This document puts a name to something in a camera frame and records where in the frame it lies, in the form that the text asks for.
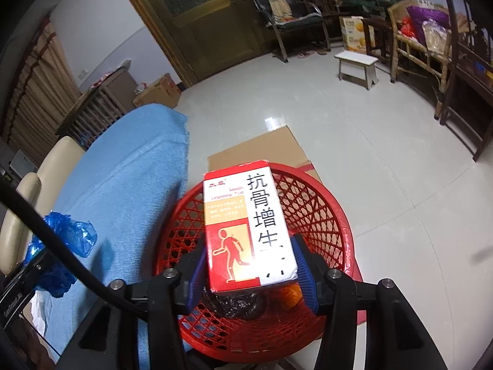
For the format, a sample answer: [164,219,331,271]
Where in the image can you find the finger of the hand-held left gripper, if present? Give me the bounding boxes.
[25,251,55,276]

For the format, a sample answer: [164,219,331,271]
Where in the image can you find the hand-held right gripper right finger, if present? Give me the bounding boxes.
[290,233,449,370]

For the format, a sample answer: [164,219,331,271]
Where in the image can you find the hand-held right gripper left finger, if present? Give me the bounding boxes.
[58,239,210,370]

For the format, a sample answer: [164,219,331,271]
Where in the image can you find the white tissue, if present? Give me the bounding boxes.
[31,293,51,332]

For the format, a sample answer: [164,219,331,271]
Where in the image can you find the orange-red plastic bag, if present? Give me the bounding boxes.
[279,283,302,311]

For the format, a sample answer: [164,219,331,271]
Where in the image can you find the blue plastic bag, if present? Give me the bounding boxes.
[25,211,98,298]

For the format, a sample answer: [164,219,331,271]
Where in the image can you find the black plastic bag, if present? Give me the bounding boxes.
[202,287,266,320]

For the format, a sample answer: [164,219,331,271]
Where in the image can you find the red plastic mesh basket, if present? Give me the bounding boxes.
[153,163,356,364]

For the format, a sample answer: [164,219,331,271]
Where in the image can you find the red white medicine box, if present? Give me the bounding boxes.
[203,159,299,293]

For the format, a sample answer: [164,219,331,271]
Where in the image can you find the beige leather chair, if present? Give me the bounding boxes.
[36,136,85,186]
[0,173,41,274]

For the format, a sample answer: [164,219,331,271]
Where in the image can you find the white appliance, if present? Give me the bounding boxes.
[10,150,39,174]

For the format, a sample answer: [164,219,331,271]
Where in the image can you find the blue tablecloth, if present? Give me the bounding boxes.
[36,103,191,355]

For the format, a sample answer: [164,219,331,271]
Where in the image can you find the flat cardboard sheet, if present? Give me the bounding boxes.
[207,124,324,186]

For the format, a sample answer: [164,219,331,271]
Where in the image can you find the wooden crib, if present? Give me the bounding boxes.
[56,65,137,151]

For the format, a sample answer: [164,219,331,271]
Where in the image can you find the beige curtains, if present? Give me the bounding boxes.
[0,19,83,166]

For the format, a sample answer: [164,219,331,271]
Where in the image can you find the brown cardboard box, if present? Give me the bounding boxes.
[133,73,182,109]

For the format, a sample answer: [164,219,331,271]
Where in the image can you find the small white-top stool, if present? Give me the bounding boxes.
[334,51,379,90]

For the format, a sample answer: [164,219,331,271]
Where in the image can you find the wicker chair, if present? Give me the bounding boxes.
[387,0,468,118]

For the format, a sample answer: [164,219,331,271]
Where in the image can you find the wooden double door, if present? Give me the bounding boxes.
[110,0,328,87]

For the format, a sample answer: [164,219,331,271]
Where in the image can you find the yellow white carton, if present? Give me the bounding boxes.
[340,16,375,53]

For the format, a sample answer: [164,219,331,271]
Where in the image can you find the tall dark wooden chair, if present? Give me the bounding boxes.
[439,0,493,162]

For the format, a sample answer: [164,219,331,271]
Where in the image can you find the dark wooden side table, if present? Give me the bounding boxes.
[362,17,393,64]

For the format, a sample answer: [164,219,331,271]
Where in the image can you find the small red bag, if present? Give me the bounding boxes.
[398,17,417,39]

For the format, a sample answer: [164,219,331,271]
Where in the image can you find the clear plastic bag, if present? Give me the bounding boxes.
[422,19,451,55]

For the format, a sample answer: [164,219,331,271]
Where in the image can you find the striped beige scarf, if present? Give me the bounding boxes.
[262,0,291,18]

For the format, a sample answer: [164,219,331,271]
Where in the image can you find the purple bag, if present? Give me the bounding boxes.
[406,6,451,47]

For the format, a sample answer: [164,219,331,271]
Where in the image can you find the black metal-frame chair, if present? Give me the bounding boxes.
[248,0,332,62]

